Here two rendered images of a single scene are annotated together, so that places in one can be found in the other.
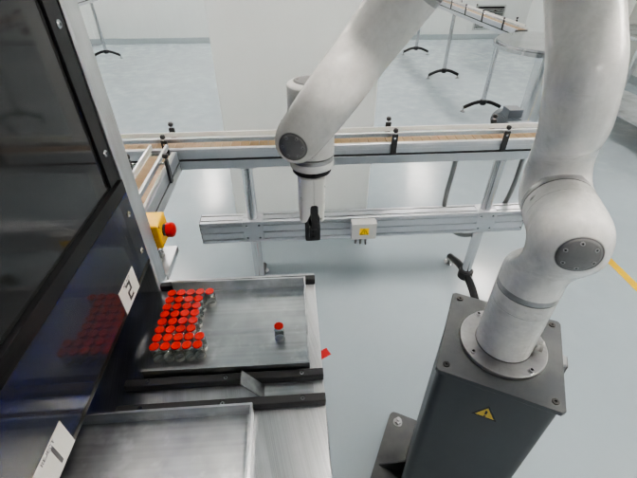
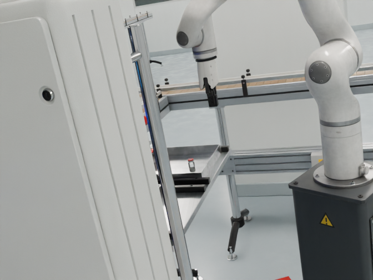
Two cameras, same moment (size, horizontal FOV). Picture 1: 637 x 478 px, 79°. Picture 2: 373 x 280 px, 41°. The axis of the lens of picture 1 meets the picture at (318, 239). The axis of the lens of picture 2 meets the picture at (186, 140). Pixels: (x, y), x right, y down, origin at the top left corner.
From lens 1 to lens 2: 109 cm
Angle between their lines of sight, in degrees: 29
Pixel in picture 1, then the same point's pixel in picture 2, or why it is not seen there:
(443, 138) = not seen: outside the picture
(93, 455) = not seen: hidden behind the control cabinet
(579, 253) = (317, 70)
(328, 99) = (193, 12)
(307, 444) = (186, 203)
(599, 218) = (327, 50)
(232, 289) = (175, 154)
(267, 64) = (248, 35)
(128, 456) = not seen: hidden behind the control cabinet
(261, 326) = (184, 167)
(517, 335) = (333, 152)
